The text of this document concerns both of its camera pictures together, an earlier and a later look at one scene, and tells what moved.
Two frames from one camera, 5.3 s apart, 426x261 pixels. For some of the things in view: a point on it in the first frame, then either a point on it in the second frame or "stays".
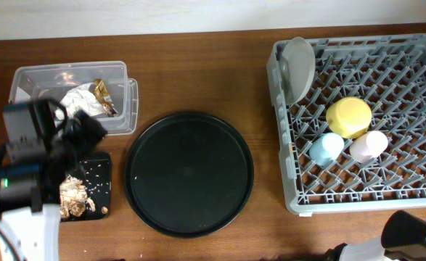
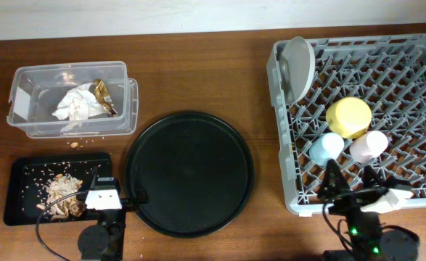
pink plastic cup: x=368 y=146 stays
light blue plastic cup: x=326 y=148 stays
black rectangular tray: x=98 y=183 -> x=27 y=179
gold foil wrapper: x=104 y=97 stays
